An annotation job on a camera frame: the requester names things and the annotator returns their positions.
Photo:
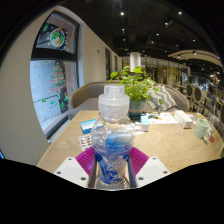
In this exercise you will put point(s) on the group of dining chairs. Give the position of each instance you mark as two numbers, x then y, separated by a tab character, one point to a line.
196	95

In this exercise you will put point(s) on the white printed carton box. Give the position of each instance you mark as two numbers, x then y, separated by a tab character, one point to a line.
183	119

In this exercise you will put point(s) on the group of ceiling lights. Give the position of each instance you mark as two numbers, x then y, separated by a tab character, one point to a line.
122	13

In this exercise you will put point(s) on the pale green mug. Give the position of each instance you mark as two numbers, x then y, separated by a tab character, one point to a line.
201	128

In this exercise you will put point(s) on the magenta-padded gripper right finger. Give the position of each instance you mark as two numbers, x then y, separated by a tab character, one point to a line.
141	161

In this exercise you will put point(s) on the grey curved sofa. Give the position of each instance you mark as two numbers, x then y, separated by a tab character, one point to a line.
86	96

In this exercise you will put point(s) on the small light blue box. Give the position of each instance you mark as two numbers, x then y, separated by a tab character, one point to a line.
144	123

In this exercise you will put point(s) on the window with festive stickers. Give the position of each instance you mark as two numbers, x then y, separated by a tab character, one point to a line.
53	86

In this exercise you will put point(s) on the green potted plant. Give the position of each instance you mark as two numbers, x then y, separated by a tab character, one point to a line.
140	86

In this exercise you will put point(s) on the grey white chevron cushion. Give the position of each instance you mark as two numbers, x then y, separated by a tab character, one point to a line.
165	98

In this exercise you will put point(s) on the flat round red coaster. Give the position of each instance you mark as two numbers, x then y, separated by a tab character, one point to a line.
212	139

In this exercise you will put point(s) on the blue white card box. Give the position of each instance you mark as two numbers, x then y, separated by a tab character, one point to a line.
87	126

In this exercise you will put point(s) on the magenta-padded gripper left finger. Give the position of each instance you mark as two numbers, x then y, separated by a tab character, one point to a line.
83	161

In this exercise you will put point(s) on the clear blue-labelled water bottle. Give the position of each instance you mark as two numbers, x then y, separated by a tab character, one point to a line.
111	133

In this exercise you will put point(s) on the white printed paper sheet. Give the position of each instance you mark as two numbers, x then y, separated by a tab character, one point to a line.
163	118

